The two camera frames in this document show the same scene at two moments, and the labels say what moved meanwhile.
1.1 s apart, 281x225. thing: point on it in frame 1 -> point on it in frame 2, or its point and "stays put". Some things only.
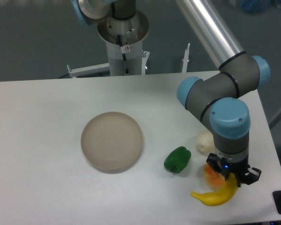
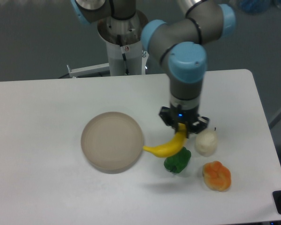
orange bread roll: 214,179 stays put
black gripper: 245,175 -> 194,121
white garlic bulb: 205,142 stays put
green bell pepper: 177,160 stays put
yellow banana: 220,196 -> 172,146
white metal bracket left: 94,69 stays put
